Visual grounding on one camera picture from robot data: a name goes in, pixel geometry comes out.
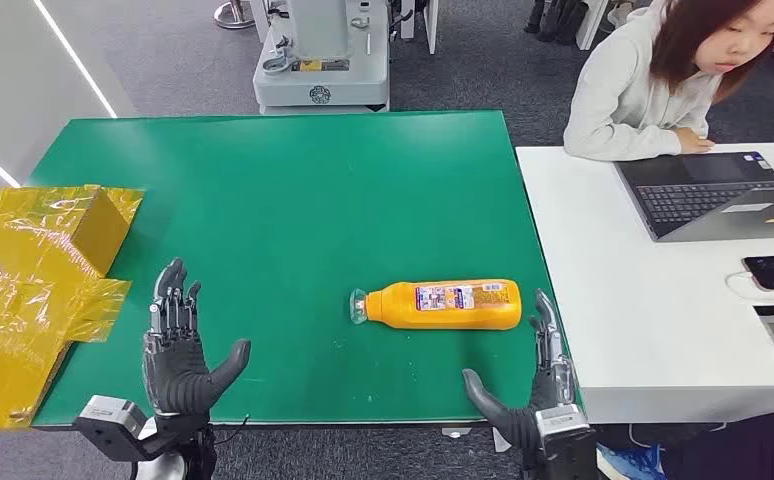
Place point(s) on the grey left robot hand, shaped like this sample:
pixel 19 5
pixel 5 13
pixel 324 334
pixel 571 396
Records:
pixel 175 371

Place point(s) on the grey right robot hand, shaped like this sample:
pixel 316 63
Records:
pixel 516 420

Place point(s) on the orange detergent bottle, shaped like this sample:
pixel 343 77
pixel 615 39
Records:
pixel 446 314

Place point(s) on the blue shoe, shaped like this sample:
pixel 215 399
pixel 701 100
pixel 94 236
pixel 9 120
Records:
pixel 632 462

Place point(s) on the yellow taped cardboard box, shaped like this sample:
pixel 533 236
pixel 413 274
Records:
pixel 22 265

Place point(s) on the person's leg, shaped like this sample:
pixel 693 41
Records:
pixel 745 450

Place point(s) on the dark grey laptop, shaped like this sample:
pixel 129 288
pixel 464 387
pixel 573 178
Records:
pixel 692 195

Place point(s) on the person's hand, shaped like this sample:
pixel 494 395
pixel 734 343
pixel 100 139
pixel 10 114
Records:
pixel 692 141

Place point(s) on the white machine base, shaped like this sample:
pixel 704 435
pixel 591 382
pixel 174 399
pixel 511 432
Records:
pixel 334 76

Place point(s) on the person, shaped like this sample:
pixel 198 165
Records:
pixel 619 99

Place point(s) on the chrome round stand base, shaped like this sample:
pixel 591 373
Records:
pixel 231 16

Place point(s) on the black chair legs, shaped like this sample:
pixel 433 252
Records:
pixel 556 20

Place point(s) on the white furniture panel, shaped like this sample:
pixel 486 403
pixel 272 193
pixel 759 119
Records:
pixel 431 23

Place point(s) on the white table bracket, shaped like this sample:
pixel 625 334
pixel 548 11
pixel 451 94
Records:
pixel 501 440

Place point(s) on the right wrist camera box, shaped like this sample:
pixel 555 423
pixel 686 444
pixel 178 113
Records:
pixel 562 444

